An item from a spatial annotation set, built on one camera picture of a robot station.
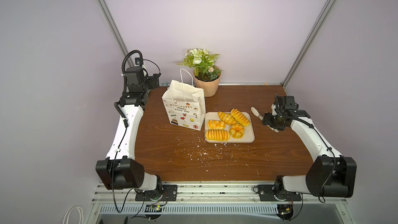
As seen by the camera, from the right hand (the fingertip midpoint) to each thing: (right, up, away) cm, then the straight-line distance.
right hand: (273, 113), depth 85 cm
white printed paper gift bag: (-49, +6, -7) cm, 50 cm away
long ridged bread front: (-31, -13, +4) cm, 34 cm away
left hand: (-68, +21, -10) cm, 72 cm away
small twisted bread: (-32, -7, +7) cm, 33 cm away
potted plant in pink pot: (-37, +25, +21) cm, 50 cm away
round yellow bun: (-19, -11, +6) cm, 23 cm away
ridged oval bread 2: (-24, -4, +12) cm, 28 cm away
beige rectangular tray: (-12, -15, +7) cm, 20 cm away
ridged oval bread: (-16, -4, +12) cm, 21 cm away
